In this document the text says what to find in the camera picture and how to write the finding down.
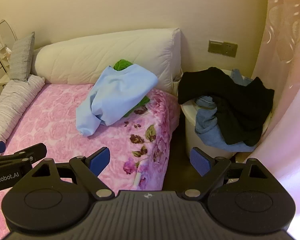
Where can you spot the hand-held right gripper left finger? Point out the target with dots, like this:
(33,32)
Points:
(100,161)

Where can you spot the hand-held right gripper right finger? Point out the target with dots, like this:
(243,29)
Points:
(201,161)

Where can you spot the light blue sweatshirt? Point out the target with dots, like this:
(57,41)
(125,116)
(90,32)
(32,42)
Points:
(115,90)

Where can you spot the white laundry basket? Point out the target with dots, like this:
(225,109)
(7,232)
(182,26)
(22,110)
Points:
(190,135)

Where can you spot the blue denim garment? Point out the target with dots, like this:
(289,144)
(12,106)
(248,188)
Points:
(207,127)

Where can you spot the pink floral blanket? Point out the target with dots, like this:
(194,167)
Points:
(52,120)

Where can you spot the white blanket label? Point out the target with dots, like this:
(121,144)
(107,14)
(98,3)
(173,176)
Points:
(138,178)

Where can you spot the grey striped quilt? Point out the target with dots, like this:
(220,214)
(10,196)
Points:
(12,105)

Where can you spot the black garment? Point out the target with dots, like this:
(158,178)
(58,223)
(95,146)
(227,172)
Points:
(240,105)

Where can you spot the grey-blue cloth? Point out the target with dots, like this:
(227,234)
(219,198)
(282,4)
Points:
(237,76)

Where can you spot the small grey pillow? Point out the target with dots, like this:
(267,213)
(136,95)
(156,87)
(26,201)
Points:
(21,57)

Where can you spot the white dresser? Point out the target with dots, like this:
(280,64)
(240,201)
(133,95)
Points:
(1,52)

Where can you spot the green knit garment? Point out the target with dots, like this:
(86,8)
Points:
(121,65)

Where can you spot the large white pillow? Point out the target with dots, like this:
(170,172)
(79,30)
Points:
(90,60)

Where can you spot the oval mirror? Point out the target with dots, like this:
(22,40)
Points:
(7,30)

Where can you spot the pink curtain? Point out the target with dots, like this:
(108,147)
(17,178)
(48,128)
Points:
(285,55)

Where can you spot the brass wall switch panel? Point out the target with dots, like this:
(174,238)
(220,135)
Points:
(222,48)

